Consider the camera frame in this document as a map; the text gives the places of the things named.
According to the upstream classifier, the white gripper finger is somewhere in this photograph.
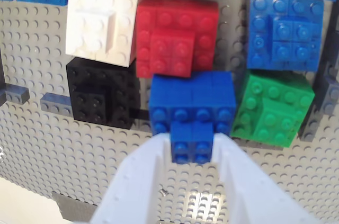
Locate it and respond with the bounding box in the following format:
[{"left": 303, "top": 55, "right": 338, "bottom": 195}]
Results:
[
  {"left": 213, "top": 133, "right": 319, "bottom": 224},
  {"left": 90, "top": 132, "right": 172, "bottom": 224}
]

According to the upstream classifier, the green lego cube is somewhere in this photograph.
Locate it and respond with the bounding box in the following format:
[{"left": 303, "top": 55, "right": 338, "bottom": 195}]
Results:
[{"left": 229, "top": 69, "right": 316, "bottom": 149}]

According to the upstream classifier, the black lego cube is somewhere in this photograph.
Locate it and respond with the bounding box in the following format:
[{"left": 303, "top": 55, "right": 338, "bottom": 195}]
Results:
[{"left": 65, "top": 57, "right": 141, "bottom": 130}]

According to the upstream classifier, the white lego cube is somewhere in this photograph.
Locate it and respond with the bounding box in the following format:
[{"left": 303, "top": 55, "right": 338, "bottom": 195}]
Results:
[{"left": 65, "top": 0, "right": 139, "bottom": 68}]

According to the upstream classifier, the red lego cube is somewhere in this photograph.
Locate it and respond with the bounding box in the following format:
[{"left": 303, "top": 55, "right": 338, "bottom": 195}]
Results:
[{"left": 135, "top": 0, "right": 220, "bottom": 79}]

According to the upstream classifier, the grey tape strip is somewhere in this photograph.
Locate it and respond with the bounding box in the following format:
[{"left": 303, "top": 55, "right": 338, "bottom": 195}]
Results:
[{"left": 51, "top": 190, "right": 107, "bottom": 221}]

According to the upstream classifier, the grey studded baseplate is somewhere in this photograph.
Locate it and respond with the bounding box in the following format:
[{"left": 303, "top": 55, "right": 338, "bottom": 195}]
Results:
[{"left": 0, "top": 0, "right": 339, "bottom": 224}]

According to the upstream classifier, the short dark grey brick row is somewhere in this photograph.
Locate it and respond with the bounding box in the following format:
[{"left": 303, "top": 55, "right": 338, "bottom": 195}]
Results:
[{"left": 4, "top": 84, "right": 31, "bottom": 105}]

